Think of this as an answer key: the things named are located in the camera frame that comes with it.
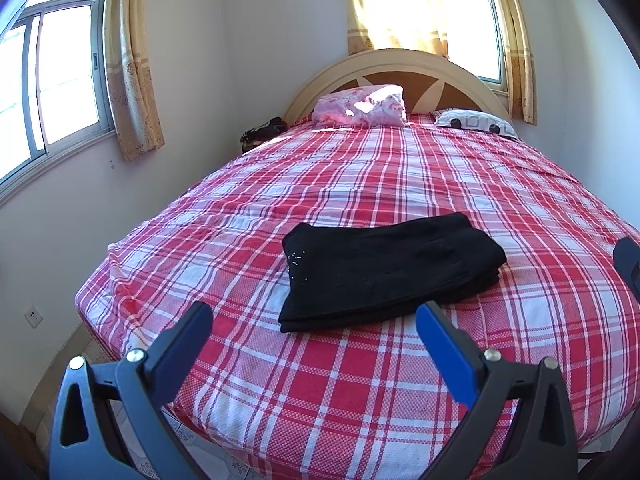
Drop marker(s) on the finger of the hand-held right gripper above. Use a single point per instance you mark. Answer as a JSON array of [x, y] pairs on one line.
[[629, 265]]

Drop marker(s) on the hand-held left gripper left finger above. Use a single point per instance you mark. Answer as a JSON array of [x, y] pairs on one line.
[[182, 342]]

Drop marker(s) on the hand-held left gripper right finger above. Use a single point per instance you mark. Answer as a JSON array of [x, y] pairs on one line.
[[447, 355]]

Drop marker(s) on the black pants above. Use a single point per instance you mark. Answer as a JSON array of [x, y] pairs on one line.
[[380, 265]]

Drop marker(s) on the bed with red plaid sheet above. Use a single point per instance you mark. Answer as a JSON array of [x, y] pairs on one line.
[[350, 175]]

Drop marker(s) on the white patterned pillow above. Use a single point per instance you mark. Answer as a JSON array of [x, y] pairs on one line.
[[475, 122]]

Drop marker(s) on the dark bag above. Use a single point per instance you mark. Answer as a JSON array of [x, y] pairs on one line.
[[262, 132]]

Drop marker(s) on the narrow yellow curtain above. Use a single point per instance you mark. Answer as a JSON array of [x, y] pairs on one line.
[[517, 55]]

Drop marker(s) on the pink floral pillow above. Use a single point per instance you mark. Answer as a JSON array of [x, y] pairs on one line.
[[360, 105]]

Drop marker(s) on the cream arched headboard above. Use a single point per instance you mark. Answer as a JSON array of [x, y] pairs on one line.
[[440, 67]]

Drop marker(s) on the yellow side window curtain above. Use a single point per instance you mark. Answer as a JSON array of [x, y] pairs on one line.
[[132, 70]]

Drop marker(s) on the window behind headboard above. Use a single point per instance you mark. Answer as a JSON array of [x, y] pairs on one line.
[[472, 30]]

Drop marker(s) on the side sliding window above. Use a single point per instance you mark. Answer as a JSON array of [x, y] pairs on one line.
[[55, 85]]

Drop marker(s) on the wide yellow curtain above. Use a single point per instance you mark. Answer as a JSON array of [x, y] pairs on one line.
[[395, 5]]

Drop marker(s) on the white wall socket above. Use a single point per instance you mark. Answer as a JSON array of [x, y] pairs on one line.
[[33, 316]]

